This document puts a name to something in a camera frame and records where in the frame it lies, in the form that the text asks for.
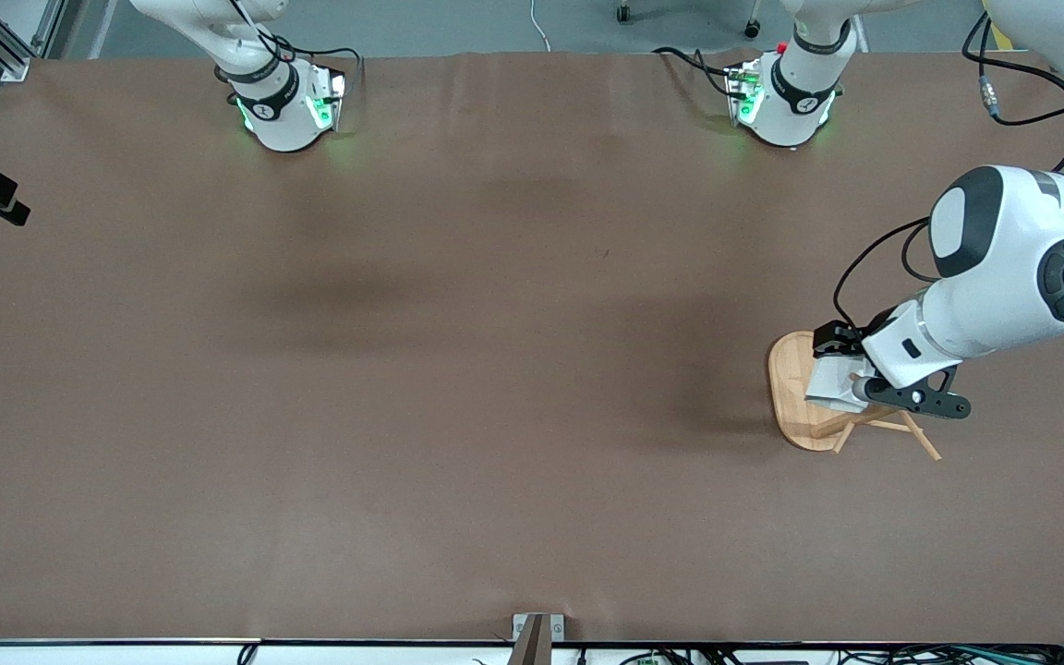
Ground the black left base cable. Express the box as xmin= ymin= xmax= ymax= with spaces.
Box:
xmin=650 ymin=44 xmax=742 ymax=99

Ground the black right base cable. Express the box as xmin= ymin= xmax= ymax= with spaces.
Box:
xmin=290 ymin=44 xmax=364 ymax=93

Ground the white faceted cup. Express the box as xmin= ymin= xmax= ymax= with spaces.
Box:
xmin=805 ymin=355 xmax=867 ymax=414

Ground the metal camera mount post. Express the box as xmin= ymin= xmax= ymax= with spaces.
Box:
xmin=511 ymin=612 xmax=566 ymax=665

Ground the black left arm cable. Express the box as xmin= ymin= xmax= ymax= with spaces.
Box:
xmin=831 ymin=13 xmax=1064 ymax=330

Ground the brown table cover sheet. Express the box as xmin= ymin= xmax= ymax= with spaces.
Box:
xmin=0 ymin=51 xmax=1064 ymax=645

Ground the black base cable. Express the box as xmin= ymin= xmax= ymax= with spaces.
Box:
xmin=650 ymin=44 xmax=742 ymax=99
xmin=290 ymin=44 xmax=364 ymax=93

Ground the aluminium frame profile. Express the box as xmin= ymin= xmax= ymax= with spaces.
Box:
xmin=0 ymin=0 xmax=68 ymax=84

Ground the wooden cup rack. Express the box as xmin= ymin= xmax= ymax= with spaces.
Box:
xmin=767 ymin=331 xmax=945 ymax=462

